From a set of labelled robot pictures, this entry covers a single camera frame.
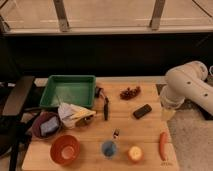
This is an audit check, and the orange carrot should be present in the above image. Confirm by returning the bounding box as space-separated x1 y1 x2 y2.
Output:
159 132 168 161

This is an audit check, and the red grape bunch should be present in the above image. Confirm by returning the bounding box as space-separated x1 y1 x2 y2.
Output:
120 86 141 100

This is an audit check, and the green plastic tray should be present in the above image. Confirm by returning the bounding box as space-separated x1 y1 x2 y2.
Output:
40 75 96 108

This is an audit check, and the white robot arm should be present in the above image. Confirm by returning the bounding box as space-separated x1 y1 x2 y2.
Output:
160 61 213 115

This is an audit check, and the dark purple bowl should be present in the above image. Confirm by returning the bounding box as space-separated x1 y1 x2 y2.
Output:
32 112 61 139

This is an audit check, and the blue sponge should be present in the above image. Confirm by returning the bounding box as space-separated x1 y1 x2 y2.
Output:
40 122 59 137

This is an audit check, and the white crumpled cloth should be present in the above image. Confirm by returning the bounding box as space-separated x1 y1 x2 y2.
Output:
58 103 96 129

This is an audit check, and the black chair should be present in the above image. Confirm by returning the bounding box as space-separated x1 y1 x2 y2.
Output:
0 76 35 171

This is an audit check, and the black rectangular remote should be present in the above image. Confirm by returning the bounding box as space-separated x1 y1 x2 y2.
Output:
133 104 152 119

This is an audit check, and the black handled tool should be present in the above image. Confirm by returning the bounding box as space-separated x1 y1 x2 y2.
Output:
95 87 109 121

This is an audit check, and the yellow banana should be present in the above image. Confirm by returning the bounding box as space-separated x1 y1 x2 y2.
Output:
71 111 96 120

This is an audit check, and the silver fork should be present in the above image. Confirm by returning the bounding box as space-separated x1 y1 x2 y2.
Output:
113 129 120 139

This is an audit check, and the blue cup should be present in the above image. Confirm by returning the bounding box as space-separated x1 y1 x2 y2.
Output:
101 140 117 158

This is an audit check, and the yellow red apple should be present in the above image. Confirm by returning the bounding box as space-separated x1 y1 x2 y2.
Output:
127 146 143 163

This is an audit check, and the orange bowl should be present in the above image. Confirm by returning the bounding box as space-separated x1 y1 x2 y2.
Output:
50 135 80 166

